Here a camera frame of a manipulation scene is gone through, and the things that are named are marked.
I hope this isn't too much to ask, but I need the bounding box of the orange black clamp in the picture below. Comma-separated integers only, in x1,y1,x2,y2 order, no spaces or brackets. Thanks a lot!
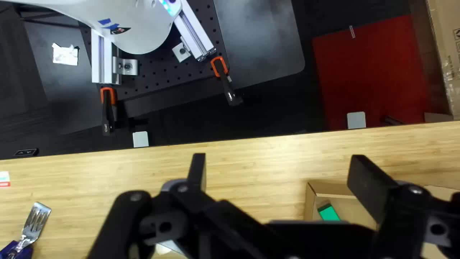
208,55,244,109
97,86,119,137

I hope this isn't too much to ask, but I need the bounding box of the aluminium extrusion bar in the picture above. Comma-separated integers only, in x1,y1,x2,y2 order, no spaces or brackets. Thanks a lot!
90,29,119,86
172,0,218,63

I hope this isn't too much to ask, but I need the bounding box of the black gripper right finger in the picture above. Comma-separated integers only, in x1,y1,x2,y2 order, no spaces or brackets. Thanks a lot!
346,155,460,259

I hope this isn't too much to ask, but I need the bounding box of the large cardboard carton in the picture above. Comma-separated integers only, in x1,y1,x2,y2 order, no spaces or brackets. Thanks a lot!
424,0,460,123

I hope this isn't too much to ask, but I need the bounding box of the brown cardboard box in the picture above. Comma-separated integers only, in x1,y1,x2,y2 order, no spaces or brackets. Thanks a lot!
302,179,460,259

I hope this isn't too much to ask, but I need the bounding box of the grey table edge bracket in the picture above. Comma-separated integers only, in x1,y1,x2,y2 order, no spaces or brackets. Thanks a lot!
345,111,368,132
130,130,151,150

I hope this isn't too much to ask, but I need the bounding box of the black platform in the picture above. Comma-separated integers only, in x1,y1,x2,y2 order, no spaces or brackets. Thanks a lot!
21,19,105,137

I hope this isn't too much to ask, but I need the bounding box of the black floor mat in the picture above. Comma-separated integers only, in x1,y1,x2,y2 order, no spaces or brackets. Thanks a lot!
212,0,307,91

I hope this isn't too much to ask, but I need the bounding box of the grey corner bracket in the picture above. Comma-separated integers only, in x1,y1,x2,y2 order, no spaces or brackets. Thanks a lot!
171,42,194,65
112,57,139,78

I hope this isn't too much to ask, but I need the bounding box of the white red sticker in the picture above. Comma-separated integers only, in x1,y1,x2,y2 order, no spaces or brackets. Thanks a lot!
0,170,13,191

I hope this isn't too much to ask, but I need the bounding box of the metal spatula blue holder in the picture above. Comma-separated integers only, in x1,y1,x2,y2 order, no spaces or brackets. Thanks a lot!
0,201,53,259

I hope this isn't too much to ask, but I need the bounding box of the red floor panel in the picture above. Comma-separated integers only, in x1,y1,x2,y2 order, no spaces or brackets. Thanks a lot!
309,14,431,133

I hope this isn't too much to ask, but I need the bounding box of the green block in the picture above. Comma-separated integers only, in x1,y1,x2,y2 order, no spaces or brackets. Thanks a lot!
316,204,342,224

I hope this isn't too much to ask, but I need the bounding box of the white paper label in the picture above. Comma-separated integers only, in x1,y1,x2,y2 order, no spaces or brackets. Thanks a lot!
50,42,80,68

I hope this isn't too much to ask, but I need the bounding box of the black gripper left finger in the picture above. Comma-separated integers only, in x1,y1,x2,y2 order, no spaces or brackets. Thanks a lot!
86,152,289,259

